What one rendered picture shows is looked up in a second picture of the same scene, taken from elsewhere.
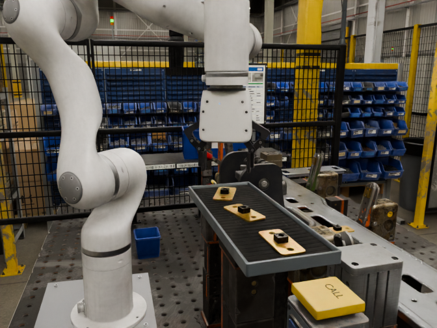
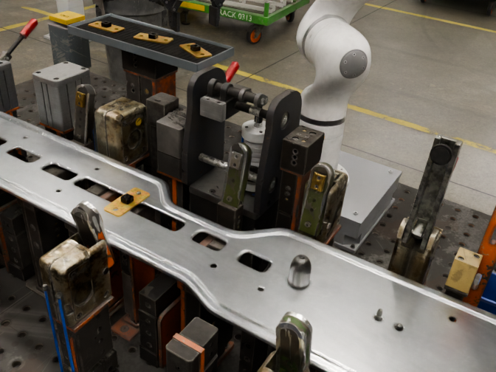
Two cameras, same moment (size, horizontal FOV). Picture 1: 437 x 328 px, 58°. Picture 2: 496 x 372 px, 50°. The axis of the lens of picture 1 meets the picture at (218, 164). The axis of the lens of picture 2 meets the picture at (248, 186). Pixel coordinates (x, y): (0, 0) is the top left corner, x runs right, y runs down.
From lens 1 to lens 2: 1.79 m
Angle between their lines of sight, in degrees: 117
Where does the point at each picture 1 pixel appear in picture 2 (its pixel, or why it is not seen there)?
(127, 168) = (313, 40)
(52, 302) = (361, 162)
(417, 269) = (18, 171)
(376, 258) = (52, 69)
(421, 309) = (20, 132)
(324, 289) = (68, 15)
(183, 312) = not seen: hidden behind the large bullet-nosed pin
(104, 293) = not seen: hidden behind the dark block
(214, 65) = not seen: outside the picture
